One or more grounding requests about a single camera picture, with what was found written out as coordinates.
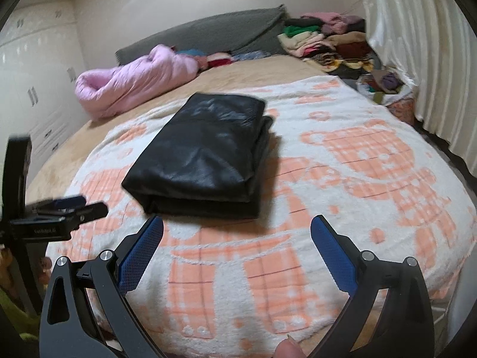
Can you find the pink puffy quilt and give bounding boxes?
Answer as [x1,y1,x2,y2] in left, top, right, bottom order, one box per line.
[75,44,201,121]

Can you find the pile of folded clothes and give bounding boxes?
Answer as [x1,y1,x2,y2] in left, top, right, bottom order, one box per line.
[277,12,414,111]

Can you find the beige bed sheet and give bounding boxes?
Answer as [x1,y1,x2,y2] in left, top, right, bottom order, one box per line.
[26,55,323,203]

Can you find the red blue clothes at headboard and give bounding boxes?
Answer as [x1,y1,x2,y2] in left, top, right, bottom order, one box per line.
[178,49,271,71]

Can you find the white wardrobe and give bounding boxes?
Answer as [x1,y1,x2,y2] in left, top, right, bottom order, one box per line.
[1,2,89,181]

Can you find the green sleeve forearm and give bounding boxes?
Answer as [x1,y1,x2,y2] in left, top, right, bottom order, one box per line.
[1,288,40,357]

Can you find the white satin curtain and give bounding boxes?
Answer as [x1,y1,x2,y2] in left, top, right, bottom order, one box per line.
[364,0,476,174]

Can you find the grey headboard cushion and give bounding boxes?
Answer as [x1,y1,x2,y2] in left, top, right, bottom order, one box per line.
[116,5,288,66]

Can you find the black leather jacket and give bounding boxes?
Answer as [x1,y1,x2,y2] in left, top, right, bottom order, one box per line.
[121,92,273,219]

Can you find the person's right hand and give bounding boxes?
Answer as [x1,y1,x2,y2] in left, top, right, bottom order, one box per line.
[272,335,306,358]

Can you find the white orange bear blanket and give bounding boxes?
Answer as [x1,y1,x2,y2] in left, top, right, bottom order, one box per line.
[44,73,477,358]

